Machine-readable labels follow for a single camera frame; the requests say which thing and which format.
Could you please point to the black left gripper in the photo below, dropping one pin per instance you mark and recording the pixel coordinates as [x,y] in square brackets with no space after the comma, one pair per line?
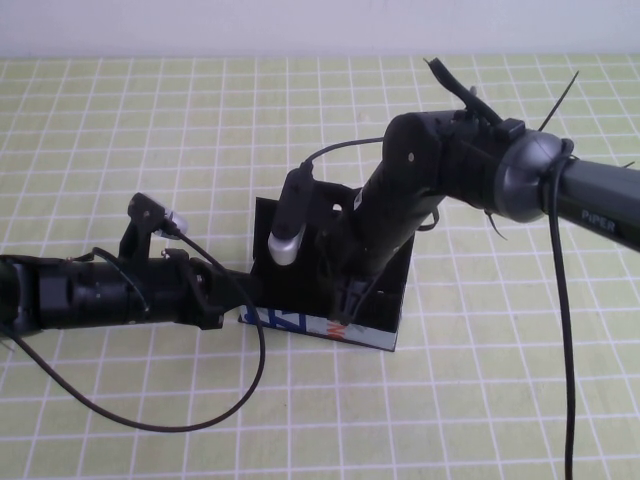
[185,295]

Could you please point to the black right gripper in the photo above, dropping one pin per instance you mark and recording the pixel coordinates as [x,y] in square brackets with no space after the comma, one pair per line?
[350,255]

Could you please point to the black glasses case printed sides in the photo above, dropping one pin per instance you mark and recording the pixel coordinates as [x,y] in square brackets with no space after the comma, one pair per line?
[372,337]

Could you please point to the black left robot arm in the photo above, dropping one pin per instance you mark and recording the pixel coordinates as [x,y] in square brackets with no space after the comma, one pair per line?
[75,295]

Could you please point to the black zip tie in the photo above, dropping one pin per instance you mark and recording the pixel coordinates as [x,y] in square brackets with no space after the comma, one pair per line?
[495,227]
[562,100]

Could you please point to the green white-grid tablecloth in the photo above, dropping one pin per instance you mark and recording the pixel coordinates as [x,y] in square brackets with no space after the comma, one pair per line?
[150,125]

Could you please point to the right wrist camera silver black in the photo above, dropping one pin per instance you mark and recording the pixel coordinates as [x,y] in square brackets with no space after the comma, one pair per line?
[287,235]

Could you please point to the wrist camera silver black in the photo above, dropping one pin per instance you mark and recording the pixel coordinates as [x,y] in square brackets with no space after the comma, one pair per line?
[175,220]
[287,235]

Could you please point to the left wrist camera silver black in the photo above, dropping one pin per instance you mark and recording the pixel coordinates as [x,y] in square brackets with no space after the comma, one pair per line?
[175,220]

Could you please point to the black right camera mount bracket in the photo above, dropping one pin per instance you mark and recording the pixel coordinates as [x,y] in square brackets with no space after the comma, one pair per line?
[327,200]

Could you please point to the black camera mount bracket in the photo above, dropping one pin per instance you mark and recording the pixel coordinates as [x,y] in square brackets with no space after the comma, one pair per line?
[327,200]
[135,245]

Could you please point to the black left camera mount bracket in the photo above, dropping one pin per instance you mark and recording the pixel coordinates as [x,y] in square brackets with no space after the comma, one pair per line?
[135,245]

